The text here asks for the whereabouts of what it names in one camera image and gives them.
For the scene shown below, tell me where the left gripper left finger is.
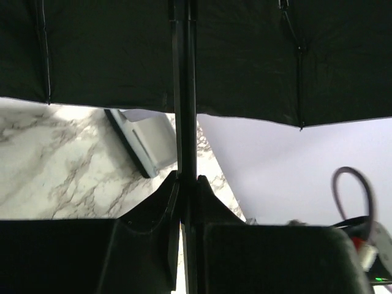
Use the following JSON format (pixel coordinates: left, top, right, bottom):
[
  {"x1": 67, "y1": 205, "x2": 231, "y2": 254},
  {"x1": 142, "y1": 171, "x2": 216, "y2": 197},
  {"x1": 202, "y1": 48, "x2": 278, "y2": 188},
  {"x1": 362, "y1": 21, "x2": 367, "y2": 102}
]
[{"x1": 1, "y1": 171, "x2": 179, "y2": 293}]

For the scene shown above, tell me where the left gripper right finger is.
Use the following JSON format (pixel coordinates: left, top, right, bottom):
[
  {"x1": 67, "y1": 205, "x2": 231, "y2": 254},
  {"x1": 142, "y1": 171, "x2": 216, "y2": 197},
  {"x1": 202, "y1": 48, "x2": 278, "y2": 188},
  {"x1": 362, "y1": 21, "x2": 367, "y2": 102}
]
[{"x1": 195, "y1": 176, "x2": 372, "y2": 294}]

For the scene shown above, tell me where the black grey umbrella case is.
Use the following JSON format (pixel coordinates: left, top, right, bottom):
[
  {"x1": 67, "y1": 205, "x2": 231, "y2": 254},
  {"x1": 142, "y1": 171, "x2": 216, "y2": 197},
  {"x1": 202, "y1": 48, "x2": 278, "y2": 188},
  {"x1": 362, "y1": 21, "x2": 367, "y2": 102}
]
[{"x1": 104, "y1": 108, "x2": 177, "y2": 178}]

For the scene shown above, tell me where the lavender umbrella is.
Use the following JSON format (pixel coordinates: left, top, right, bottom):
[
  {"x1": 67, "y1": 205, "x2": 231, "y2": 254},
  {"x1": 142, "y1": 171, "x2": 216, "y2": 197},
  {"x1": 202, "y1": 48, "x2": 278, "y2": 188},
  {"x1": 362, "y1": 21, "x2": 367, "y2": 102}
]
[{"x1": 0, "y1": 0, "x2": 392, "y2": 294}]

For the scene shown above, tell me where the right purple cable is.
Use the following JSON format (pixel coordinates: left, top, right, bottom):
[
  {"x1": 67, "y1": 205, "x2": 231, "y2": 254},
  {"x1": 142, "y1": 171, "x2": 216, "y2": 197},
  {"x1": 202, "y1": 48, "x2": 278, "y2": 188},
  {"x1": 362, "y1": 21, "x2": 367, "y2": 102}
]
[{"x1": 333, "y1": 167, "x2": 378, "y2": 227}]

